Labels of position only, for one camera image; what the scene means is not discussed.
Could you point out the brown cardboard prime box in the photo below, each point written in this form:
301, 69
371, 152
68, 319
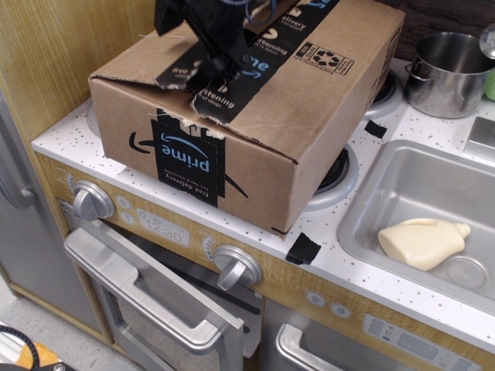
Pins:
259, 146

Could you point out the orange object on floor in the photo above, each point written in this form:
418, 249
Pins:
46, 356

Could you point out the green object at edge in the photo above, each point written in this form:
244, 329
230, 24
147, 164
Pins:
489, 88

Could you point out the black tape piece front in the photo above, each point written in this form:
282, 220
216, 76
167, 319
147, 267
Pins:
303, 251

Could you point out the silver toy sink basin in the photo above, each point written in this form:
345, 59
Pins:
410, 181

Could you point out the silver oven door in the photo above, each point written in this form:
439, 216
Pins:
155, 316

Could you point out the black tape piece rear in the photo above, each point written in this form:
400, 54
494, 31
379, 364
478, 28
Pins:
375, 129

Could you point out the left silver stove knob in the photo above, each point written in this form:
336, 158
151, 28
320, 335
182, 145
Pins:
91, 202

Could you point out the silver stove knob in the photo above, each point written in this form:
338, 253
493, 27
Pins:
236, 266
91, 202

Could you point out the clear round faucet knob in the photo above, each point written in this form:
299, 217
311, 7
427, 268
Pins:
487, 41

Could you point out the stainless steel pot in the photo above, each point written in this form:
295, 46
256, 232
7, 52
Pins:
446, 78

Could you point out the cream plastic detergent bottle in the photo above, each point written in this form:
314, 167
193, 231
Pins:
423, 243

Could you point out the silver toy fridge door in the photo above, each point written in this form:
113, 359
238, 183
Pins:
33, 260

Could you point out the rear grey stove burner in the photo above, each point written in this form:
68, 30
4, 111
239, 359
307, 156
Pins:
388, 98

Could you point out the right silver stove knob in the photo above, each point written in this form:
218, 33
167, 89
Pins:
236, 266

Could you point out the silver dishwasher door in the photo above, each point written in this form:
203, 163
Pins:
291, 341

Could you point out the black tape piece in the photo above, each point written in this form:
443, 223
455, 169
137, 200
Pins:
375, 129
303, 251

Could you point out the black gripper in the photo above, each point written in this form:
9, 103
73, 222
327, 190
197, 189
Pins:
224, 30

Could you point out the front grey stove burner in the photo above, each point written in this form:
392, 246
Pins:
338, 183

